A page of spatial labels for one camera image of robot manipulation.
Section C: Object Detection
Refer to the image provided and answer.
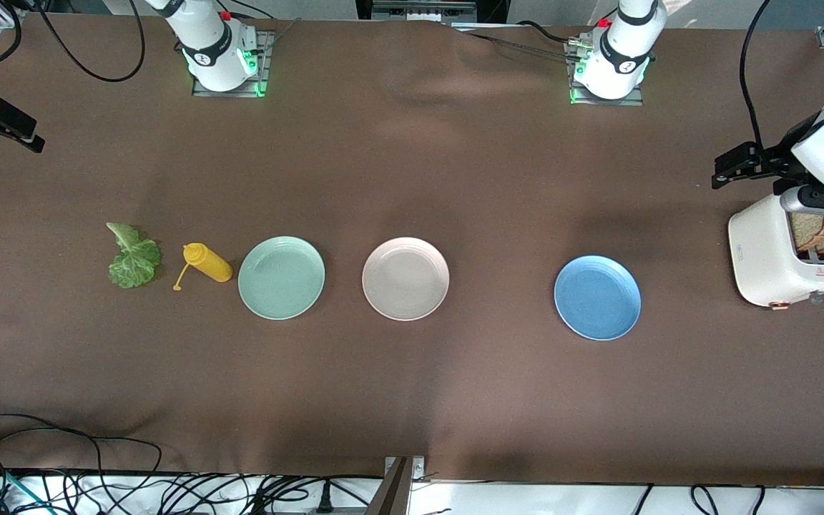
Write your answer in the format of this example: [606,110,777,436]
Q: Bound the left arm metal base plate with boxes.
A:
[568,39,645,107]

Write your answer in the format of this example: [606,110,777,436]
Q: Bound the beige plate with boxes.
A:
[362,237,450,321]

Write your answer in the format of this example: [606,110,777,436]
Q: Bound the blue plate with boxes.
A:
[554,255,642,341]

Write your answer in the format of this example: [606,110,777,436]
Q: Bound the yellow mustard squeeze bottle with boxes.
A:
[172,242,234,293]

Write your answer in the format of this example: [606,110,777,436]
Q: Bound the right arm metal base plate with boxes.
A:
[192,30,275,98]

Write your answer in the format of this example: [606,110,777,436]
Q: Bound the long black looped cable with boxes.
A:
[0,413,164,501]

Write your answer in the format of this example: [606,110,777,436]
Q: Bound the brown table cloth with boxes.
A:
[0,13,824,489]

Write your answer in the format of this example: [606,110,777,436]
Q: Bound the white toaster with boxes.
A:
[728,192,824,310]

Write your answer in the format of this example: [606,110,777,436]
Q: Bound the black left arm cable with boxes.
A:
[740,0,774,151]

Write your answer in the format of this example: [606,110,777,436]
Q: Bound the aluminium camera pole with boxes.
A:
[366,456,427,515]

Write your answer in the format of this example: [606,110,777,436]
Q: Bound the black base cable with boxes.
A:
[451,21,581,58]

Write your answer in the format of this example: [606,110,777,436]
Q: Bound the green lettuce leaf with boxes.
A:
[105,222,162,290]

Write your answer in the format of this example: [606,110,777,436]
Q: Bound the black equipment frame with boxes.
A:
[355,0,511,26]

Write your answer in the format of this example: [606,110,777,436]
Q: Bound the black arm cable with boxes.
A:
[740,0,774,151]
[29,0,147,83]

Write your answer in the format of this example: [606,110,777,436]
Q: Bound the green plate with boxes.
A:
[237,236,326,320]

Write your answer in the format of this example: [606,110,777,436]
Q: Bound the short black looped cable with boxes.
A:
[691,485,767,515]

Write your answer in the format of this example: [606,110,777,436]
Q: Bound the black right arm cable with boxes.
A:
[29,0,147,83]

